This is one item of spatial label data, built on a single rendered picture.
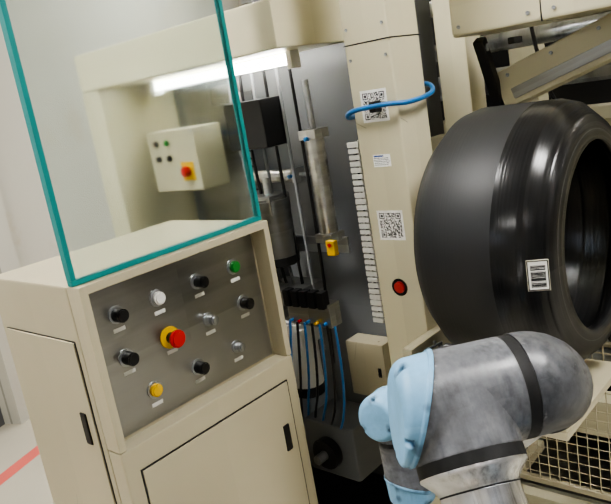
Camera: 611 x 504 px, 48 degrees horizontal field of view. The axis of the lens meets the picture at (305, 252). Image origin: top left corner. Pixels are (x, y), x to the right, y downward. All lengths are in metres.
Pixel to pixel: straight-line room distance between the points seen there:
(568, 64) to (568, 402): 1.20
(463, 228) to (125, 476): 0.87
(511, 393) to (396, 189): 0.97
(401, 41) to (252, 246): 0.62
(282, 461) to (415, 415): 1.19
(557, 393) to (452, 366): 0.11
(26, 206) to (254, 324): 2.98
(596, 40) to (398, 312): 0.81
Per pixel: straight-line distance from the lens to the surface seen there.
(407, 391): 0.72
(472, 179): 1.37
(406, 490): 1.13
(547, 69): 1.87
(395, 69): 1.61
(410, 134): 1.64
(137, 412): 1.60
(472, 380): 0.73
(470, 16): 1.80
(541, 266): 1.31
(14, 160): 4.58
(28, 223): 4.59
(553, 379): 0.76
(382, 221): 1.69
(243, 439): 1.76
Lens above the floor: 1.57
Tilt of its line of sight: 13 degrees down
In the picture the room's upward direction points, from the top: 10 degrees counter-clockwise
